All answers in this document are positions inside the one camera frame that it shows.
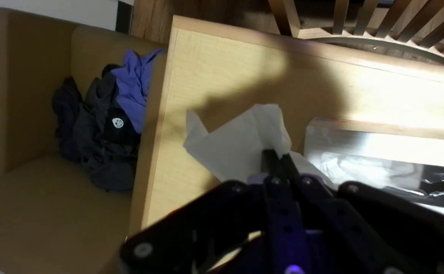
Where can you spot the near wooden chair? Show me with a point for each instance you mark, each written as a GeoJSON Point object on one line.
{"type": "Point", "coordinates": [406, 24]}

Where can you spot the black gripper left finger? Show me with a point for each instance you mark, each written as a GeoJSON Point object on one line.
{"type": "Point", "coordinates": [259, 220]}

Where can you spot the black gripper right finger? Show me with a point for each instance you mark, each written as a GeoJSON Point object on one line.
{"type": "Point", "coordinates": [358, 229]}

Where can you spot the white orange tissue box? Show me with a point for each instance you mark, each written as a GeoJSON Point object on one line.
{"type": "Point", "coordinates": [408, 165]}

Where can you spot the white tissue square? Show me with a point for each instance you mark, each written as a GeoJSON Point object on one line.
{"type": "Point", "coordinates": [233, 152]}

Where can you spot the black jacket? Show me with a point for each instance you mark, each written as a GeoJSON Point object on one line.
{"type": "Point", "coordinates": [96, 133]}

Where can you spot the purple cloth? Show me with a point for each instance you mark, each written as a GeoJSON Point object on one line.
{"type": "Point", "coordinates": [133, 80]}

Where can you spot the wooden table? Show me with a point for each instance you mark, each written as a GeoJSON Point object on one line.
{"type": "Point", "coordinates": [219, 71]}

